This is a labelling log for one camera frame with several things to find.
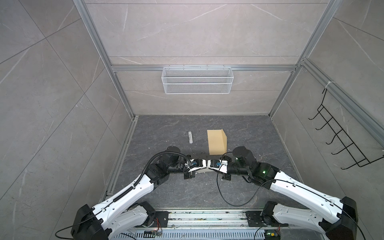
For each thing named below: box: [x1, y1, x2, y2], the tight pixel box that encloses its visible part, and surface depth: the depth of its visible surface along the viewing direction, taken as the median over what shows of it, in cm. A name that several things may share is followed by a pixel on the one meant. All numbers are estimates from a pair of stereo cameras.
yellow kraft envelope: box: [207, 128, 228, 156], surface depth 109 cm
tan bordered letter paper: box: [188, 163, 228, 173], surface depth 60 cm
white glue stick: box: [188, 130, 194, 144], surface depth 106 cm
